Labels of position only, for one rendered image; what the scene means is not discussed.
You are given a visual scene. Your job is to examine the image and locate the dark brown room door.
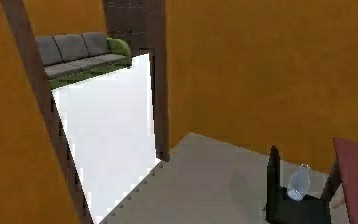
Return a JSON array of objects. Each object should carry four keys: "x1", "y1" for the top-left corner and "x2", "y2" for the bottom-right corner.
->
[{"x1": 102, "y1": 0, "x2": 157, "y2": 57}]

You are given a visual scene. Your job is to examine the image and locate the green sofa with grey cushions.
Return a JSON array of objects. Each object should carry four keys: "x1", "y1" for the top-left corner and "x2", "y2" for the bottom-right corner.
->
[{"x1": 35, "y1": 31, "x2": 133, "y2": 90}]

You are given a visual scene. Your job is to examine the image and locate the clear glass bottle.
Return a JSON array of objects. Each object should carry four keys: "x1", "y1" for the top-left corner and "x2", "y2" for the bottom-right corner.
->
[{"x1": 286, "y1": 163, "x2": 311, "y2": 202}]

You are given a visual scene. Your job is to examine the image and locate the black chair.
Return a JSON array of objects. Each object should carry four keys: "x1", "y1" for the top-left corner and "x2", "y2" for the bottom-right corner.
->
[{"x1": 265, "y1": 145, "x2": 332, "y2": 224}]

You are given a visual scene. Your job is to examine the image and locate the red table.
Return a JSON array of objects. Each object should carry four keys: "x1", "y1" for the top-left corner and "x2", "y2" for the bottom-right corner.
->
[{"x1": 321, "y1": 136, "x2": 358, "y2": 224}]

